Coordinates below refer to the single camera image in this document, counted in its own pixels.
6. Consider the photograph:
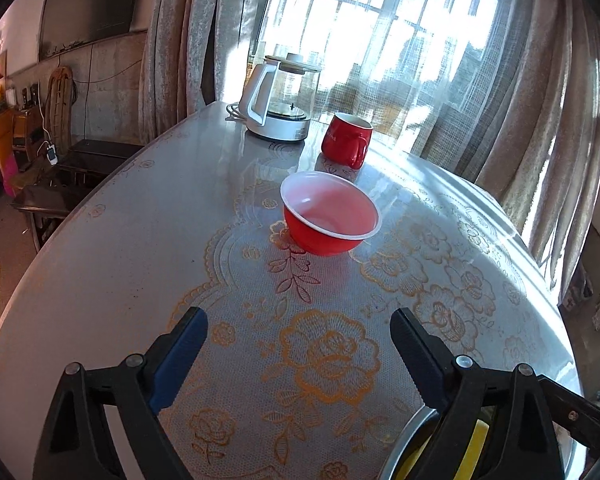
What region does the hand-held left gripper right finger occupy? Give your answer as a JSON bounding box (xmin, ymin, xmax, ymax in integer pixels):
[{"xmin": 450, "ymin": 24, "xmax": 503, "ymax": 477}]
[{"xmin": 389, "ymin": 307, "xmax": 566, "ymax": 480}]

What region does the lace-pattern tablecloth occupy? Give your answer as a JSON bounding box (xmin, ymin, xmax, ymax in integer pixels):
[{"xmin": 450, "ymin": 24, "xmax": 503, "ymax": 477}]
[{"xmin": 0, "ymin": 100, "xmax": 588, "ymax": 480}]

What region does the pink bag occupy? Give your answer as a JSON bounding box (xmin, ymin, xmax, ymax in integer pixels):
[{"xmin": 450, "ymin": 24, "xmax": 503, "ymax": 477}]
[{"xmin": 0, "ymin": 152, "xmax": 21, "ymax": 198}]

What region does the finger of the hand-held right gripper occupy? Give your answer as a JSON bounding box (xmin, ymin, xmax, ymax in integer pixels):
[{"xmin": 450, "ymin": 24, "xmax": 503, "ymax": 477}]
[{"xmin": 536, "ymin": 376, "xmax": 600, "ymax": 461}]

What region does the stainless steel bowl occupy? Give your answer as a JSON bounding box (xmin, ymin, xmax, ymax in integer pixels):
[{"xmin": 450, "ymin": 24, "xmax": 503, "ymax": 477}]
[{"xmin": 377, "ymin": 402, "xmax": 496, "ymax": 480}]

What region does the white glass electric kettle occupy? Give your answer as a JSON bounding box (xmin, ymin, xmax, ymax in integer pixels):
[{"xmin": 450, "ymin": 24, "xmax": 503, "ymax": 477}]
[{"xmin": 225, "ymin": 53, "xmax": 323, "ymax": 143}]

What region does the red mug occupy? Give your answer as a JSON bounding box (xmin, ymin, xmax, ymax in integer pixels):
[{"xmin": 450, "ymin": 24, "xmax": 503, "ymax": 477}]
[{"xmin": 321, "ymin": 113, "xmax": 374, "ymax": 170}]

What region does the dark wooden side table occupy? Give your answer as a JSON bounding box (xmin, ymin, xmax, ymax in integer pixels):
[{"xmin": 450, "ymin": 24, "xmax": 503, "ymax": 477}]
[{"xmin": 10, "ymin": 139, "xmax": 146, "ymax": 253}]

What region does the beige velvet curtain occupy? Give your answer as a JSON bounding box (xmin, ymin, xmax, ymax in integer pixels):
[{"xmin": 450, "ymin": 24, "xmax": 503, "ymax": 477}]
[
  {"xmin": 455, "ymin": 0, "xmax": 600, "ymax": 306},
  {"xmin": 140, "ymin": 0, "xmax": 281, "ymax": 141}
]

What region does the white sheer curtain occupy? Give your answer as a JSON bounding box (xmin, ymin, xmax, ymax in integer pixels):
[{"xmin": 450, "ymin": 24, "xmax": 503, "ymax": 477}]
[{"xmin": 252, "ymin": 0, "xmax": 546, "ymax": 166}]

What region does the yellow plastic bowl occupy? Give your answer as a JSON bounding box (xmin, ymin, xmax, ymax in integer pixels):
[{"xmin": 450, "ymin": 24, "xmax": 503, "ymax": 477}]
[{"xmin": 395, "ymin": 407, "xmax": 493, "ymax": 480}]

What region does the bamboo chair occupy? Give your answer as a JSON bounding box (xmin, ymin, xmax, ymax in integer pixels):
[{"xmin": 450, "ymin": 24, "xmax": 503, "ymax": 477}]
[{"xmin": 45, "ymin": 65, "xmax": 76, "ymax": 151}]

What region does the wall television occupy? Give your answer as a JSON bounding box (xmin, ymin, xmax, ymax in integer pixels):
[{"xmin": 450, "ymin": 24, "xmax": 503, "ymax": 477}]
[{"xmin": 39, "ymin": 0, "xmax": 147, "ymax": 62}]

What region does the red plastic bowl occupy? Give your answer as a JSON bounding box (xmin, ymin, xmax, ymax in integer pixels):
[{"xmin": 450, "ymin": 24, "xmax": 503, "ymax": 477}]
[{"xmin": 280, "ymin": 170, "xmax": 382, "ymax": 257}]

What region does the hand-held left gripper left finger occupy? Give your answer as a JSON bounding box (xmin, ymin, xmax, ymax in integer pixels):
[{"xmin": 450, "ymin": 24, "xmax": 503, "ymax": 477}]
[{"xmin": 32, "ymin": 306, "xmax": 210, "ymax": 480}]

